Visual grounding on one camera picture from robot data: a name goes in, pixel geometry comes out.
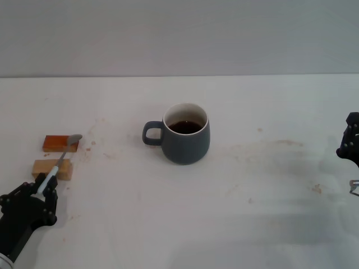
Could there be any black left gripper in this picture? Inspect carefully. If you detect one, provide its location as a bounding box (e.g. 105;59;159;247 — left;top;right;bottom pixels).
0;173;59;258

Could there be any spoon with light blue handle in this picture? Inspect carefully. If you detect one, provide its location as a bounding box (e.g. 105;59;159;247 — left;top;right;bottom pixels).
36;134;84;195

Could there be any grey ceramic cup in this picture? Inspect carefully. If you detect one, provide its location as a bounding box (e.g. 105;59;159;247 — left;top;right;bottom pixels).
142;102;211;166

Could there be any light tan wooden block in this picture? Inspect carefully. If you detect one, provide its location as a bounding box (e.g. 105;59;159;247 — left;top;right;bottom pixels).
31;159;74;182

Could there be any reddish brown wooden block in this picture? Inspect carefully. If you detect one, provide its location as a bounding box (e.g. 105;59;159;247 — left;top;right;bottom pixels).
42;134;81;153

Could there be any dark coffee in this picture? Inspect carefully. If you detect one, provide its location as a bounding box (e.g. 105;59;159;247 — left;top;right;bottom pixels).
167;120;204;135

